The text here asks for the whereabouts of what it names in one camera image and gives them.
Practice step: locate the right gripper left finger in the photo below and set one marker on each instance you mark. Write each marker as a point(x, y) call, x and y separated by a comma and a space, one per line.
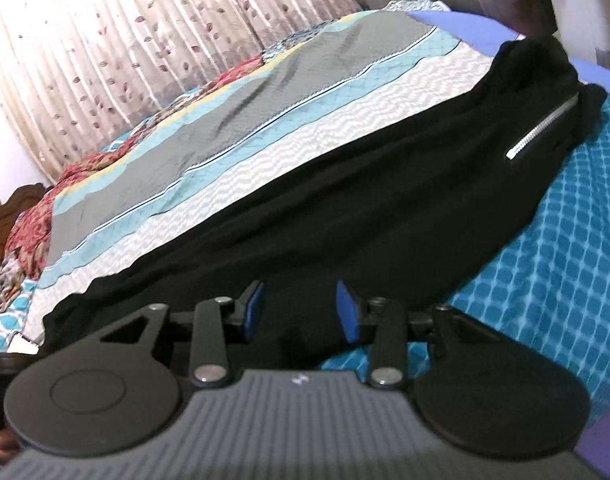
point(213, 324)

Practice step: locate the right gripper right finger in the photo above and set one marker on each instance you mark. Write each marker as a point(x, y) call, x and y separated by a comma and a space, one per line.
point(388, 326)

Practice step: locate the black pants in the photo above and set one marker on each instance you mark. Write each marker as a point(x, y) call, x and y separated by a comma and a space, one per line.
point(410, 212)

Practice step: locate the person's hand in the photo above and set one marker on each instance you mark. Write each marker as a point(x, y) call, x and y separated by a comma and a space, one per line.
point(9, 446)

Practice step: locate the teal lattice pillow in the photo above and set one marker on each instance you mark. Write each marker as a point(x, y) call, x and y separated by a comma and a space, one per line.
point(13, 319)

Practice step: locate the striped patterned bedsheet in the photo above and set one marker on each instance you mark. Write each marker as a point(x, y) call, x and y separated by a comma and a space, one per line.
point(550, 286)

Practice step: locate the carved wooden headboard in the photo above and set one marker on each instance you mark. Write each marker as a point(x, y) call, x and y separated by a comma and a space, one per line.
point(22, 198)

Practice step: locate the purple blue mattress edge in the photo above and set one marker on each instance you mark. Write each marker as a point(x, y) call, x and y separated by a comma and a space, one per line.
point(486, 36)

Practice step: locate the floral beige curtain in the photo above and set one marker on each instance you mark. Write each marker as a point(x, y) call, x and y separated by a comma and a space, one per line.
point(75, 74)

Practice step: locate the white storage box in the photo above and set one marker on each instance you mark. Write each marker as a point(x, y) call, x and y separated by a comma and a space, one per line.
point(584, 29)

